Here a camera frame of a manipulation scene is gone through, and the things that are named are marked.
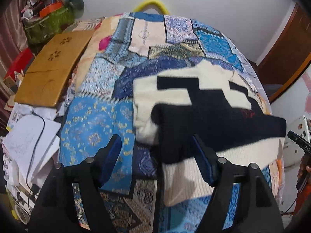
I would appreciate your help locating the black and cream striped sweater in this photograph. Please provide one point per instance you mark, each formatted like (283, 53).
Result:
(213, 121)

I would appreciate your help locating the beige floral bed sheet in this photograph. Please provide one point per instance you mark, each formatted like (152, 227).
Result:
(94, 43)

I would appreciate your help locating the white papers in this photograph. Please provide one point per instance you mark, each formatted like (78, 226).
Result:
(24, 143)

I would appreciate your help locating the blue patchwork blanket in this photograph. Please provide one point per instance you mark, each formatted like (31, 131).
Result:
(97, 131)

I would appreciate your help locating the red box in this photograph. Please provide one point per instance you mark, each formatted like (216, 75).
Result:
(20, 62)

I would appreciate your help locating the grey-green plush toy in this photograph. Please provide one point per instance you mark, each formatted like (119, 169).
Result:
(74, 0)

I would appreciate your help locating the white cup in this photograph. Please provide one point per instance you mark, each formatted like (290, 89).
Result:
(21, 214)

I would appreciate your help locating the person's right hand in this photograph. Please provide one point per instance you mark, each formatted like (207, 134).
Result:
(305, 166)

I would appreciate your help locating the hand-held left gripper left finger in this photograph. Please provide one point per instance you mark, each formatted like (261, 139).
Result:
(110, 161)

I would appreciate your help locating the green fabric storage box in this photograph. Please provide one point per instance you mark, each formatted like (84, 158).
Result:
(48, 26)

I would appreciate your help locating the orange box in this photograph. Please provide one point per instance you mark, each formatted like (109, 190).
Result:
(49, 8)

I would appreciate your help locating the striped red curtain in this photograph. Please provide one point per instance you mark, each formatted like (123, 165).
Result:
(12, 29)

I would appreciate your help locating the wooden lap desk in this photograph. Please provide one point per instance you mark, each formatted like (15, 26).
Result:
(53, 70)

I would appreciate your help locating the yellow foam tube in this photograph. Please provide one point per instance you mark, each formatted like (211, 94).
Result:
(151, 2)

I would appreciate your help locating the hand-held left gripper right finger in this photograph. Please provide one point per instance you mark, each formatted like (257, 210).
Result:
(204, 161)

